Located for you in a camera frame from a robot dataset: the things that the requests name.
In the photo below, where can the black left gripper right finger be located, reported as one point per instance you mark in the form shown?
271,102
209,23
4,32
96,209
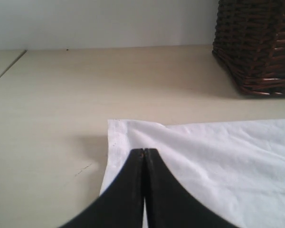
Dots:
169,204

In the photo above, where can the white t-shirt with red lettering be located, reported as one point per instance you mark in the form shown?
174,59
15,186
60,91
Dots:
237,169

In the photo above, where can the brown wicker basket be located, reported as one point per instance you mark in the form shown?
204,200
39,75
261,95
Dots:
250,43

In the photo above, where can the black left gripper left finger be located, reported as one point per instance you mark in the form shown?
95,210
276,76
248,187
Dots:
121,205

